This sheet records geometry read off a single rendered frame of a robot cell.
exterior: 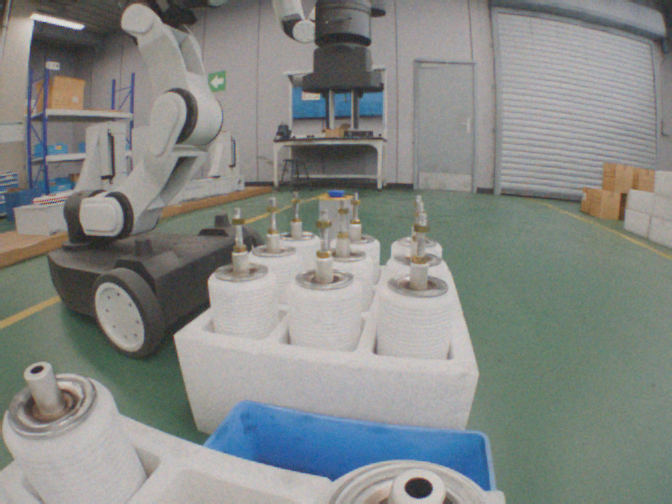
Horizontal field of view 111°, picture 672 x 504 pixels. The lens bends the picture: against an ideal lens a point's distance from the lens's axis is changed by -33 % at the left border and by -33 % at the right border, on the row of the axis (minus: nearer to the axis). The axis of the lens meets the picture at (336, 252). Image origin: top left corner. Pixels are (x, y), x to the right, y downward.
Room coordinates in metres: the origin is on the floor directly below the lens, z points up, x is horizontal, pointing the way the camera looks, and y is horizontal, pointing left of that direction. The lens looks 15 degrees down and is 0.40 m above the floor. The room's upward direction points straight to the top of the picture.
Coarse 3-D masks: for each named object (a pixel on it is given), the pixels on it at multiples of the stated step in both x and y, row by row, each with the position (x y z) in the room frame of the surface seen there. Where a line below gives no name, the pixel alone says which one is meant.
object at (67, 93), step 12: (36, 84) 3.80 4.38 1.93; (48, 84) 3.78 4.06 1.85; (60, 84) 3.91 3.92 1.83; (72, 84) 4.14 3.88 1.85; (84, 84) 4.38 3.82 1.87; (48, 96) 3.80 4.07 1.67; (60, 96) 3.93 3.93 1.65; (72, 96) 4.17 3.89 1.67; (48, 108) 3.80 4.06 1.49; (60, 108) 3.94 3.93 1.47; (72, 108) 4.18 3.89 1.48
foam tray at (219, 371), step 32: (288, 320) 0.44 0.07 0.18; (192, 352) 0.38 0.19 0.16; (224, 352) 0.36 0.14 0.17; (256, 352) 0.36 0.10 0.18; (288, 352) 0.35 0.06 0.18; (320, 352) 0.35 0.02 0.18; (352, 352) 0.36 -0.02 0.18; (448, 352) 0.38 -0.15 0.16; (192, 384) 0.38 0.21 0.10; (224, 384) 0.37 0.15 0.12; (256, 384) 0.36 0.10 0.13; (288, 384) 0.35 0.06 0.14; (320, 384) 0.34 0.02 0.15; (352, 384) 0.33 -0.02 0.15; (384, 384) 0.32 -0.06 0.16; (416, 384) 0.31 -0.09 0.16; (448, 384) 0.30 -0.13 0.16; (224, 416) 0.37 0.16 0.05; (352, 416) 0.33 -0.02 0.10; (384, 416) 0.32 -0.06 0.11; (416, 416) 0.31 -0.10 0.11; (448, 416) 0.30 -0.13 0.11
